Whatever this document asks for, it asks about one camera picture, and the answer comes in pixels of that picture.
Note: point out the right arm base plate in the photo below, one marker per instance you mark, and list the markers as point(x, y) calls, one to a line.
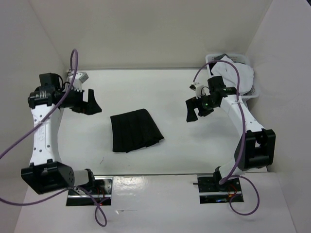
point(211, 192)

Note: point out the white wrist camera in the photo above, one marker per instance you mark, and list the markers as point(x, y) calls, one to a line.
point(198, 89)
point(78, 81)

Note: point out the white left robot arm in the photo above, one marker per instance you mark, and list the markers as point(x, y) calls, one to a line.
point(46, 172)

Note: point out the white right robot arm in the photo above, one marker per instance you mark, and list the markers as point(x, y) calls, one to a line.
point(256, 145)

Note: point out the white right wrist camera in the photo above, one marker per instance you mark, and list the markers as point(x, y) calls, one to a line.
point(198, 89)

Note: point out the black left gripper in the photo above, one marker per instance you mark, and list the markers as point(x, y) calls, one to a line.
point(91, 108)

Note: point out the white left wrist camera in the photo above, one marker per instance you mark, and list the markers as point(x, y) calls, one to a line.
point(78, 81)

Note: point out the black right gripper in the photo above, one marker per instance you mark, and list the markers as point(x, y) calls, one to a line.
point(193, 103)

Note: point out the black skirt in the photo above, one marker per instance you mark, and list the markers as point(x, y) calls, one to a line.
point(134, 130)

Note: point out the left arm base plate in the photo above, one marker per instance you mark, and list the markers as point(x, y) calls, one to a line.
point(101, 192)

